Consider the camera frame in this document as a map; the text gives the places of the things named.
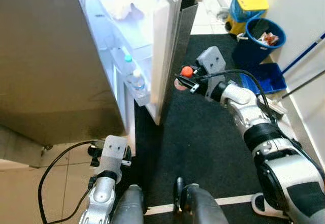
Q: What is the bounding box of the white slipper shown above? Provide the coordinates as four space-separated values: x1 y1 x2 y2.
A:
250 193 287 220

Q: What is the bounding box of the black floor mat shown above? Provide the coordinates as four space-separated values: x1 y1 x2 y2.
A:
109 34 305 209

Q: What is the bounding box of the white fridge door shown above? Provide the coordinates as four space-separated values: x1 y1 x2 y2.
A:
76 0 200 126

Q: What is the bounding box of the grey robot leg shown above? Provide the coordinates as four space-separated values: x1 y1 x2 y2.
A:
173 177 230 224
112 184 146 224

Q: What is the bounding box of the blue bucket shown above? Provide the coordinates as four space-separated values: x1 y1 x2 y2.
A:
233 17 287 67

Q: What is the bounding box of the white plastic bag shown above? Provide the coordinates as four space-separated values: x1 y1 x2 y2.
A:
104 0 139 20

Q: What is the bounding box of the white cap water bottle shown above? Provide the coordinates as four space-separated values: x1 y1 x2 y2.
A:
129 69 148 97

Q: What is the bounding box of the grey robot right leg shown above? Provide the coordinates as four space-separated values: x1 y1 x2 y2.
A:
173 177 230 224

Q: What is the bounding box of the yellow lid bin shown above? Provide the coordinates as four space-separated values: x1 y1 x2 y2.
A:
225 0 270 36

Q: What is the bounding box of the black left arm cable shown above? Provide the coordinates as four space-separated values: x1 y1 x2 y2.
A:
37 140 102 224

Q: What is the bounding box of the blue long-handled dustpan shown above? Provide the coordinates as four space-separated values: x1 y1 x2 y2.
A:
240 33 325 95

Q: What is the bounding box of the grey robot left leg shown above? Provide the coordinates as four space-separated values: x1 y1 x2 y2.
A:
112 184 146 224

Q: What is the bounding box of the red snack wrapper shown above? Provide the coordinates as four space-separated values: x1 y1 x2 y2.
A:
258 31 280 47

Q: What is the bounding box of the grey fridge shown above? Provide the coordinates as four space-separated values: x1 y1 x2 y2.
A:
0 0 135 156

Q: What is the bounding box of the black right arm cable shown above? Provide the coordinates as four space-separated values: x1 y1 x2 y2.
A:
200 69 272 115

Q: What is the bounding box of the broom with grey pole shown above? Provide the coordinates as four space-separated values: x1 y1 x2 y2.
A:
263 71 325 119

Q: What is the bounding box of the orange cap bottle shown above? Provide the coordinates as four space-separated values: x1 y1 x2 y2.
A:
174 66 194 91

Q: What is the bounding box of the small white plastic object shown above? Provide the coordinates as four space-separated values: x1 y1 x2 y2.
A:
216 0 234 21

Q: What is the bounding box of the teal cap water bottle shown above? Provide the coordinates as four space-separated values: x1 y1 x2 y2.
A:
122 54 135 77

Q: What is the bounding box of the black flat trash item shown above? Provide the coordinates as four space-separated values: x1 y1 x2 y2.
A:
251 18 271 36

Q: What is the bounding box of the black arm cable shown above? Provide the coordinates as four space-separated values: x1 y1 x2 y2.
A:
200 69 272 115
37 140 102 224

